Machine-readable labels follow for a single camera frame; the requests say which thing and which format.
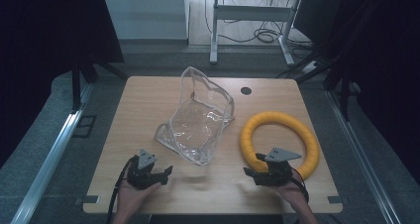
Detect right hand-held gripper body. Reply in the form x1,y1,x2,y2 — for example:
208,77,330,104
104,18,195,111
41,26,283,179
255,147,302,187

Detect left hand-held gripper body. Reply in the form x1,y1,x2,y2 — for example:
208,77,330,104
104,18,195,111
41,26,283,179
126,148,165,190

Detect yellow foam ring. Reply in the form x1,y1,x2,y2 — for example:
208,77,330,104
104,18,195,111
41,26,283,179
240,110,321,181

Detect clear plastic bag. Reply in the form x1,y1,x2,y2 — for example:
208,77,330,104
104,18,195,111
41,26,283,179
154,65,236,167

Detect person's left hand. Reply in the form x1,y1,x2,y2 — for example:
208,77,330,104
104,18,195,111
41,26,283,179
116,177,162,218

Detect person's right hand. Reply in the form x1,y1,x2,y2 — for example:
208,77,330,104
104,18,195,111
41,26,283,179
270,168,310,213

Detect black metal stand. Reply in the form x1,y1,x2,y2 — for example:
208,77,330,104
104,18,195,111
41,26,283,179
276,50,361,122
70,56,129,112

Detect white power strip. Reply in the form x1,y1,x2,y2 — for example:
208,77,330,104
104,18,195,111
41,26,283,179
301,59,322,75

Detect black curtain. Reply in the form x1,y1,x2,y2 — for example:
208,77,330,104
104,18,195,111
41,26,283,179
292,0,420,177
0,0,126,168

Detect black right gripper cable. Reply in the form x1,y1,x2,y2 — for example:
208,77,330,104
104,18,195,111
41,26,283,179
290,166,311,204

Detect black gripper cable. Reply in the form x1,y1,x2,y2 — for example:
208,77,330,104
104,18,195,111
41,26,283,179
106,155,140,224
290,166,311,204

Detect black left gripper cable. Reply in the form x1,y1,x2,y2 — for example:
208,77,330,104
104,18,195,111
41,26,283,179
106,155,140,224

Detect aluminium floor rail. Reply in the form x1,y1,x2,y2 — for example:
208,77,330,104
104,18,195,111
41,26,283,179
326,89,403,224
9,108,84,224

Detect black floor cables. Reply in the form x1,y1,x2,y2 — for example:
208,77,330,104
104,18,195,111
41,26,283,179
203,0,315,55

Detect white metal desk frame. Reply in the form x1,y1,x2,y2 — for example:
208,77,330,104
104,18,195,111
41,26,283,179
209,0,303,66

